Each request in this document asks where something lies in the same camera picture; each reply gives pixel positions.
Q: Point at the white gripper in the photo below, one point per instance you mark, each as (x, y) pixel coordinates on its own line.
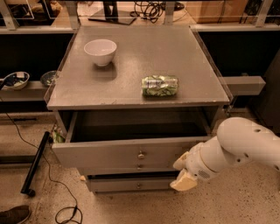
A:
(196, 164)

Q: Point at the grey top drawer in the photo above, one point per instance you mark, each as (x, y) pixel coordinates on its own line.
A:
(123, 138)

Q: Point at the grey drawer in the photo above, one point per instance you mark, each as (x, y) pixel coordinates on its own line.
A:
(120, 170)
(128, 184)
(123, 138)

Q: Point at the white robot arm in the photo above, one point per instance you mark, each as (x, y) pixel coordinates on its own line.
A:
(238, 141)

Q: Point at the grey bottom drawer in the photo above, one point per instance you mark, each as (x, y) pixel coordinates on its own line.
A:
(128, 184)

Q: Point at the grey middle drawer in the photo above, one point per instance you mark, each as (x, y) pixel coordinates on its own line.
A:
(120, 170)

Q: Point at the grey drawer cabinet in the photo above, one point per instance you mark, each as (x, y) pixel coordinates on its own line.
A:
(141, 51)

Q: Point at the green snack bag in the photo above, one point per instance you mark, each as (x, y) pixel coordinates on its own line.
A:
(160, 85)

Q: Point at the grey side shelf beam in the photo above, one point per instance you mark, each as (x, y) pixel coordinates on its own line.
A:
(245, 85)

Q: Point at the green packet on floor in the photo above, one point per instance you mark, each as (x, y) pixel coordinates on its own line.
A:
(57, 135)

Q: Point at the white ceramic bowl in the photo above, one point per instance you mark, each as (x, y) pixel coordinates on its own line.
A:
(101, 51)

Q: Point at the black tube on floor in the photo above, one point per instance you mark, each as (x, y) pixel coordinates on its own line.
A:
(26, 188)

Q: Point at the cardboard box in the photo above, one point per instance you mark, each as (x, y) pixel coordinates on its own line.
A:
(216, 11)

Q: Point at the dark shoe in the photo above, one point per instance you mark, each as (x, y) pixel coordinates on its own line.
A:
(16, 215)

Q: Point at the black monitor stand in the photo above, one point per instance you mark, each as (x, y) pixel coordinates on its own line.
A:
(109, 13)

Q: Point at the white bowl on shelf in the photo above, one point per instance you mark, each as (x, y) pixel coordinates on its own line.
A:
(15, 81)

